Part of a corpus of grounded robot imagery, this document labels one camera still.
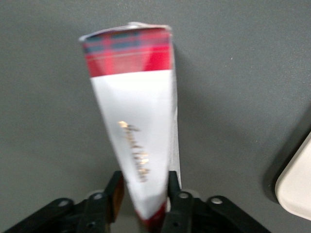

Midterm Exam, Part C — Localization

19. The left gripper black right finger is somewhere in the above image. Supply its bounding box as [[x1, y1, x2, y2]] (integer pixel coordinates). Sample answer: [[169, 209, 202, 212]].
[[163, 171, 195, 233]]

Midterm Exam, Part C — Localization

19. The red tartan cookie box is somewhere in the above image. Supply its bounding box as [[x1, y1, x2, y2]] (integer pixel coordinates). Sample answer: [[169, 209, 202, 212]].
[[78, 21, 183, 230]]

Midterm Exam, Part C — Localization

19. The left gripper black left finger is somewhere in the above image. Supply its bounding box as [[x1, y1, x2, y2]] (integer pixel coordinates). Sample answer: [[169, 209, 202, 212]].
[[80, 171, 124, 233]]

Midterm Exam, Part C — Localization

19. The cream plastic tray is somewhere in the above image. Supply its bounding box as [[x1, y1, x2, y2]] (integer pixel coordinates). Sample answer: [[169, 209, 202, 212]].
[[274, 131, 311, 219]]

